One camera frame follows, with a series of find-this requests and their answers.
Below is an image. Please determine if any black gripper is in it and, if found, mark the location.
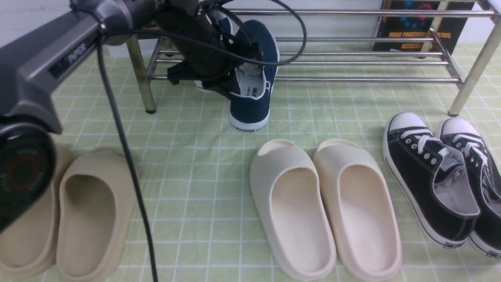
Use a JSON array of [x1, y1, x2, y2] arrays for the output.
[[155, 0, 263, 98]]

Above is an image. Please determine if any cream slide slipper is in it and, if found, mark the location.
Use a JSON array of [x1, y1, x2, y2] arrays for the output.
[[249, 139, 337, 281], [313, 139, 402, 282]]

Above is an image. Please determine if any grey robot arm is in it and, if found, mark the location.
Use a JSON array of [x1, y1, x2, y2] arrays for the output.
[[0, 0, 263, 231]]

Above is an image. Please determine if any navy canvas shoe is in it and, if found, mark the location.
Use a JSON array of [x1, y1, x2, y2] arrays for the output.
[[194, 80, 207, 92], [229, 20, 280, 132]]

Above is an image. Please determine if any metal shoe rack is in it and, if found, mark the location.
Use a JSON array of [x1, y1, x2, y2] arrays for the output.
[[126, 0, 500, 117]]

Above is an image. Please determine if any cream right slide slipper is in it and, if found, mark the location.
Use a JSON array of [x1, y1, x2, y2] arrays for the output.
[[313, 139, 402, 282]]

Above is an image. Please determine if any black image processing book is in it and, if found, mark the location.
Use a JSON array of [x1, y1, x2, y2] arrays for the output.
[[372, 0, 467, 54]]

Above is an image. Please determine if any tan left slide slipper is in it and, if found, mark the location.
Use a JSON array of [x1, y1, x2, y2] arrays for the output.
[[0, 144, 76, 278]]

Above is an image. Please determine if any black right canvas sneaker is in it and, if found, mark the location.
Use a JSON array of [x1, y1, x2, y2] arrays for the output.
[[435, 117, 501, 259]]

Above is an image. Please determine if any cream left slide slipper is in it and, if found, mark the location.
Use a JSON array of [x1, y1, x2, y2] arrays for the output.
[[249, 139, 337, 281]]

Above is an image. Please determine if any black left canvas sneaker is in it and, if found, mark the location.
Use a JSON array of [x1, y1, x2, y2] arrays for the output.
[[382, 112, 481, 249]]

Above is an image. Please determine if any tan right slide slipper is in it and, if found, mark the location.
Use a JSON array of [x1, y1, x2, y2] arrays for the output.
[[56, 147, 136, 282]]

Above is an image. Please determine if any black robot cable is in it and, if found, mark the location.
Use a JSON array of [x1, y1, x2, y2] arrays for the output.
[[97, 0, 308, 282]]

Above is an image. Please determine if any tan slide slipper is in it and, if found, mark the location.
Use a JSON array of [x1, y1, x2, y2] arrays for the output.
[[56, 147, 136, 282], [0, 144, 76, 278]]

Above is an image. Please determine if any black canvas sneaker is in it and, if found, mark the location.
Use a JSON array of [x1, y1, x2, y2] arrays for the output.
[[382, 112, 481, 249], [435, 117, 501, 259]]

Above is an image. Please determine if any green checked floor cloth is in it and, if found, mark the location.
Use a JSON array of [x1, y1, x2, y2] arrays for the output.
[[0, 44, 501, 282]]

